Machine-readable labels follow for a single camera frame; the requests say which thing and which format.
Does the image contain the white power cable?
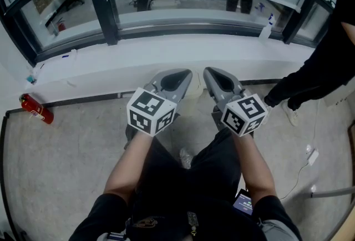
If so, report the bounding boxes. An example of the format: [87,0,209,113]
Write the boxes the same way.
[278,98,321,201]

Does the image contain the person's left forearm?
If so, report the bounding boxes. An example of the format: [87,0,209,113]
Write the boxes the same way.
[104,131,155,205]

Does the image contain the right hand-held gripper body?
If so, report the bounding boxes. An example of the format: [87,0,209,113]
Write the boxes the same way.
[211,86,269,137]

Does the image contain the white spray bottle blue nozzle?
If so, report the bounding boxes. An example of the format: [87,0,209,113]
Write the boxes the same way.
[257,12,277,45]

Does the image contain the grey harness strap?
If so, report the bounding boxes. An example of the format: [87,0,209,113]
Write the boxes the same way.
[257,218,296,241]
[95,231,128,241]

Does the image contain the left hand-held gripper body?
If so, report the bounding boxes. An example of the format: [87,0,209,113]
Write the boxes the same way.
[124,83,182,150]

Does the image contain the beaded keychain charm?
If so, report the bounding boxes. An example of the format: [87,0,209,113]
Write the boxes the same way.
[186,211,200,237]

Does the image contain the person's black shorts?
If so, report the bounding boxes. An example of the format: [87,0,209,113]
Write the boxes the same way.
[132,127,242,241]

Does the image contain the person's black shirt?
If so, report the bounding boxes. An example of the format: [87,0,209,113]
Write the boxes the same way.
[68,192,303,241]

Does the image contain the black device with screen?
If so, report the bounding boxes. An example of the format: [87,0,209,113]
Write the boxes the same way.
[232,189,254,216]

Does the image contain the person's right forearm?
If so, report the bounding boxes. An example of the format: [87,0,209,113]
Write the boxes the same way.
[231,131,277,205]

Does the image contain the red fire extinguisher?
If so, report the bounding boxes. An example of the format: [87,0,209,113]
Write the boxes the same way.
[18,93,54,125]

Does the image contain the white power adapter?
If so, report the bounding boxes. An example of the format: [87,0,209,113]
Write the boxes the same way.
[306,148,320,167]

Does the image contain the small teal cup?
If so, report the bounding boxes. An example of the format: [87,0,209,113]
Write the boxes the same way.
[26,66,38,85]

